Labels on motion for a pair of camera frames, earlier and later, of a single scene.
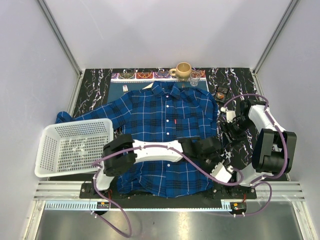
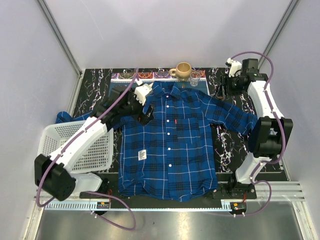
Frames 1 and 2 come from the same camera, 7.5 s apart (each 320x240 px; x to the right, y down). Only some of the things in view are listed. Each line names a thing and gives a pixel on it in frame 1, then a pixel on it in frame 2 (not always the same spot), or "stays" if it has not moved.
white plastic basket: [72, 147] stays
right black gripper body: [236, 129] to [233, 85]
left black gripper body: [210, 161] to [136, 110]
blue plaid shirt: [161, 111] stays
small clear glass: [194, 78] stays
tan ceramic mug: [182, 71] stays
